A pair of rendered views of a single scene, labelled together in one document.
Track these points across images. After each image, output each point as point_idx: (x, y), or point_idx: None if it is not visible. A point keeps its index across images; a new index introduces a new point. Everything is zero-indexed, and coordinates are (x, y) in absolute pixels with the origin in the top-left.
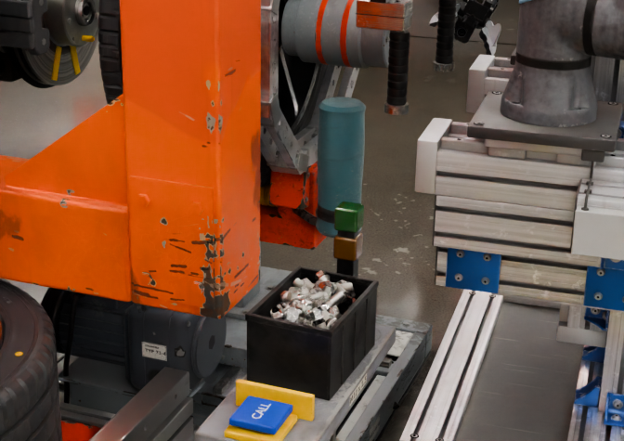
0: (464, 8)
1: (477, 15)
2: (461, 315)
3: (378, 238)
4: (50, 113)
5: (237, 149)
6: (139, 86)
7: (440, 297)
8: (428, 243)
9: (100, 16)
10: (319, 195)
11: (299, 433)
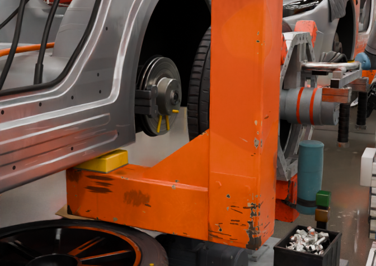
0: (368, 99)
1: (375, 102)
2: (371, 262)
3: (311, 226)
4: (135, 162)
5: (267, 158)
6: (218, 124)
7: (350, 257)
8: (339, 229)
9: (188, 96)
10: (298, 191)
11: None
